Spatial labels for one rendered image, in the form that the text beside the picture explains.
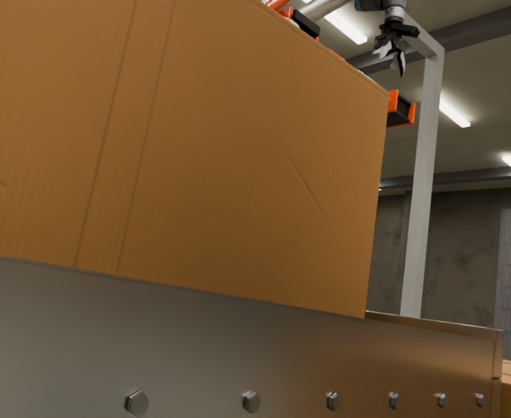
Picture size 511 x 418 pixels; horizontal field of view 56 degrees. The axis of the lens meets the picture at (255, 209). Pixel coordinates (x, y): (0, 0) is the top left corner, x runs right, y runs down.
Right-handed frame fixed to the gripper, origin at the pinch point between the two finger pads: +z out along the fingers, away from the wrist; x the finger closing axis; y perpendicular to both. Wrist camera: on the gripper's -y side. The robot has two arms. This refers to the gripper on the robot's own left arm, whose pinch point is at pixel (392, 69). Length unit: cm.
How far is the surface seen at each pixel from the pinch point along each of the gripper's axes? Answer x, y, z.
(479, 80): -449, 173, -246
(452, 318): -933, 412, 48
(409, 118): 47, -38, 45
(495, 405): 74, -71, 100
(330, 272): 88, -55, 87
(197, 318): 120, -70, 95
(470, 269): -932, 380, -62
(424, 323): 75, -62, 92
